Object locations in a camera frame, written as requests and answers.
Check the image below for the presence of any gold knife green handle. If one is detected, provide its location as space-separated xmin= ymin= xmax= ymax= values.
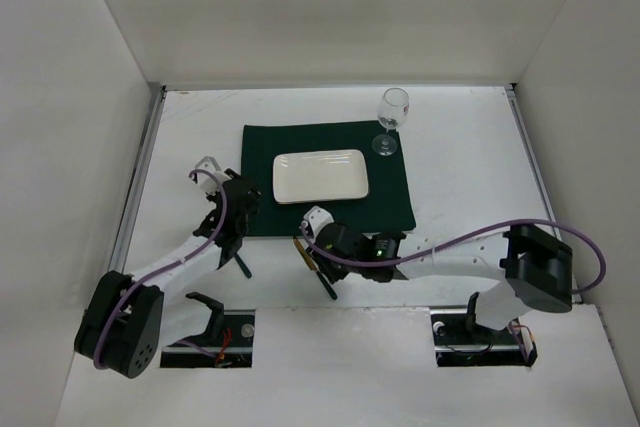
xmin=292 ymin=237 xmax=338 ymax=301

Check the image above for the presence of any white rectangular plate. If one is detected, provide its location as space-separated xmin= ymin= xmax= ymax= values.
xmin=272 ymin=149 xmax=370 ymax=205

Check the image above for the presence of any gold fork green handle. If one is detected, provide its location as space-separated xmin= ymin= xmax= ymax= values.
xmin=234 ymin=254 xmax=253 ymax=279

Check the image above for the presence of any dark green cloth placemat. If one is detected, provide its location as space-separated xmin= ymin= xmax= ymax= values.
xmin=241 ymin=121 xmax=416 ymax=237

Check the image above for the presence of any clear wine glass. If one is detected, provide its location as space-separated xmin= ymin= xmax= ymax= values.
xmin=372 ymin=88 xmax=410 ymax=156

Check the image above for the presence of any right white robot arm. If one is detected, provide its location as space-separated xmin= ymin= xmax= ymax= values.
xmin=300 ymin=216 xmax=573 ymax=331

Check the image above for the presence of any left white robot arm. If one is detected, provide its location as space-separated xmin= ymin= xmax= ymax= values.
xmin=73 ymin=165 xmax=261 ymax=379

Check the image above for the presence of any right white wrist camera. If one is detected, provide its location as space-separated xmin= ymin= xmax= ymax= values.
xmin=302 ymin=205 xmax=334 ymax=237

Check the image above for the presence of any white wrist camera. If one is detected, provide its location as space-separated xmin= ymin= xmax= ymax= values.
xmin=302 ymin=205 xmax=334 ymax=237
xmin=194 ymin=156 xmax=224 ymax=181

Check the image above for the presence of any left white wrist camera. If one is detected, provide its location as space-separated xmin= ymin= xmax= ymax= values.
xmin=194 ymin=156 xmax=224 ymax=181

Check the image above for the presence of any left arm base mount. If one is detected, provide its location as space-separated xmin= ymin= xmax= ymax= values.
xmin=160 ymin=292 xmax=256 ymax=369

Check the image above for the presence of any left aluminium table rail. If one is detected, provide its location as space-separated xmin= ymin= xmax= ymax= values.
xmin=107 ymin=82 xmax=166 ymax=272

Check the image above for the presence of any aluminium table rail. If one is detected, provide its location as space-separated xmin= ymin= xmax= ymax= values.
xmin=505 ymin=84 xmax=556 ymax=221
xmin=107 ymin=82 xmax=166 ymax=272

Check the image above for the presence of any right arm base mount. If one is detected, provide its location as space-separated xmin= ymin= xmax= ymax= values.
xmin=430 ymin=292 xmax=538 ymax=368

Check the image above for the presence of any right aluminium table rail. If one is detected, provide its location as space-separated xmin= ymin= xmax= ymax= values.
xmin=505 ymin=84 xmax=556 ymax=221

